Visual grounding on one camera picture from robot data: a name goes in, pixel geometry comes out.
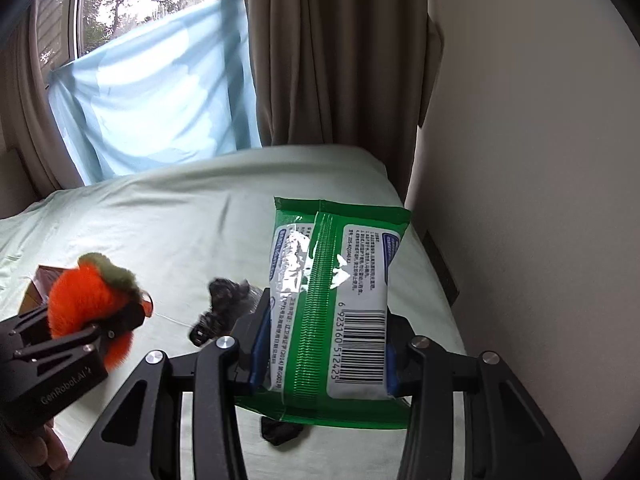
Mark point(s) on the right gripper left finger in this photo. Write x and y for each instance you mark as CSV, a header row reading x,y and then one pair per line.
x,y
138,434

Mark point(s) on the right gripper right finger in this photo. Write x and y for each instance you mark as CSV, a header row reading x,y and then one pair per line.
x,y
506,435

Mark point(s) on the orange fluffy plush ball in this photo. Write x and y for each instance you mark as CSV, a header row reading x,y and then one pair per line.
x,y
92,293

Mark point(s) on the black patterned scrunchie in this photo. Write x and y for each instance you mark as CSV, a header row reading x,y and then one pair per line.
x,y
229,301

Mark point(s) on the green wet wipes pack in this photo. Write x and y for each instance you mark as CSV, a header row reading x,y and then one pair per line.
x,y
326,362

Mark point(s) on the black sock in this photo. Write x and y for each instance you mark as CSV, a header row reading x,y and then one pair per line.
x,y
278,433

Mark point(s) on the left hand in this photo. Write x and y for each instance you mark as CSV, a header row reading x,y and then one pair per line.
x,y
44,447

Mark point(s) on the cardboard box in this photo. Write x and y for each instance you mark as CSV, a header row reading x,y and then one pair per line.
x,y
38,290

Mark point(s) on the brown curtain left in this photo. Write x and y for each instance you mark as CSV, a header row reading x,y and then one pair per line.
x,y
27,121

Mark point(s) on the brown curtain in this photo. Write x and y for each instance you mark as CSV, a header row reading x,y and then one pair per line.
x,y
27,121
349,72

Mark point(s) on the light blue window cloth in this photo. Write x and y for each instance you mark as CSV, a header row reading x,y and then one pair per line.
x,y
168,92

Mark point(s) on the brown curtain right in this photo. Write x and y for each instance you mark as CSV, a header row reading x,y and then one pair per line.
x,y
349,72

